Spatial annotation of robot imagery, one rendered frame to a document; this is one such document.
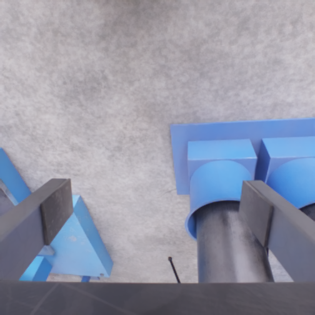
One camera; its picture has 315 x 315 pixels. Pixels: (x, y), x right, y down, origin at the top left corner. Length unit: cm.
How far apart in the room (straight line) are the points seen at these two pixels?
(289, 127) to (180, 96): 47
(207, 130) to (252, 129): 19
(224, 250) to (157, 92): 63
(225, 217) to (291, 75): 57
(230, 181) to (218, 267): 31
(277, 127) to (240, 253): 58
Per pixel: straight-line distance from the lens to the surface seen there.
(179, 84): 93
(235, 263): 68
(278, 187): 96
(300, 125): 110
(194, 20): 88
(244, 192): 17
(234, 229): 73
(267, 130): 106
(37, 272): 200
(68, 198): 17
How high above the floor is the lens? 87
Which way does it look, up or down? 52 degrees down
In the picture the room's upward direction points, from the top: 170 degrees counter-clockwise
